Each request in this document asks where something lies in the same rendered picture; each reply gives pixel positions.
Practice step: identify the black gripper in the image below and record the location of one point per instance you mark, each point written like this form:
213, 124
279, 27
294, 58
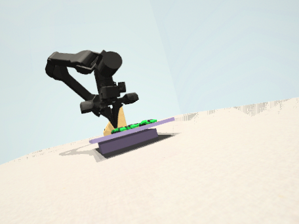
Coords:
103, 105

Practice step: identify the lavender switch panel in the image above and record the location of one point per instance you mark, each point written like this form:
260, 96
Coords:
129, 135

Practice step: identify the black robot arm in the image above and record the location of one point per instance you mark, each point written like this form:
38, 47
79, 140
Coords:
104, 64

